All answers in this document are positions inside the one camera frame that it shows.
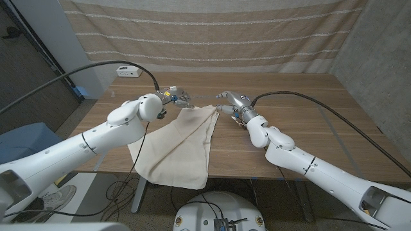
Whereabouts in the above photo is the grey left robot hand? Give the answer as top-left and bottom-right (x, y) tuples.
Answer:
(157, 85), (195, 112)

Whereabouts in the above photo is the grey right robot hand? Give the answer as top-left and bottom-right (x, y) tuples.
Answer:
(215, 90), (259, 124)

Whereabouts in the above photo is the cream cheesecloth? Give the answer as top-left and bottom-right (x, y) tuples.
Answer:
(127, 104), (220, 191)

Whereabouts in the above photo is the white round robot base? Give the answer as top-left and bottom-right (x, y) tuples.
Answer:
(173, 191), (267, 231)

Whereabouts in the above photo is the white power strip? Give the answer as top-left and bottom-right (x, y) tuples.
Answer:
(116, 65), (144, 78)

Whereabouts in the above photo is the beige striped backdrop cloth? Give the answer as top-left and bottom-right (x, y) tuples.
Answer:
(59, 0), (369, 75)

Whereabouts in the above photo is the grey table leg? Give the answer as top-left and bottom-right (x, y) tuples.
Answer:
(130, 175), (148, 214)
(293, 180), (315, 223)

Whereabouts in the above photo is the white floor board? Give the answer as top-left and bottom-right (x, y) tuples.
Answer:
(38, 172), (103, 224)

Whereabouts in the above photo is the grey white sneaker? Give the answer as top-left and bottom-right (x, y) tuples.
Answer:
(35, 184), (78, 224)

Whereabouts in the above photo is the thin black hanging cable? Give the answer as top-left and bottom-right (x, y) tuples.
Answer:
(2, 121), (151, 219)

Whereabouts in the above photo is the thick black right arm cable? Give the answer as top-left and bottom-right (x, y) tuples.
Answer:
(250, 90), (411, 179)

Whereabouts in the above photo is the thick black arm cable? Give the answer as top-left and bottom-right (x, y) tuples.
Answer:
(0, 60), (161, 116)
(250, 90), (411, 179)

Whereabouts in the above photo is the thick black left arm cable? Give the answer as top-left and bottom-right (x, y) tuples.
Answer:
(0, 60), (161, 116)

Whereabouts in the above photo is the black floor cable bundle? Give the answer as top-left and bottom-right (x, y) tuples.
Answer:
(101, 178), (139, 222)

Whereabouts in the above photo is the black metal frame bar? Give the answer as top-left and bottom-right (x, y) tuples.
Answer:
(0, 0), (85, 101)

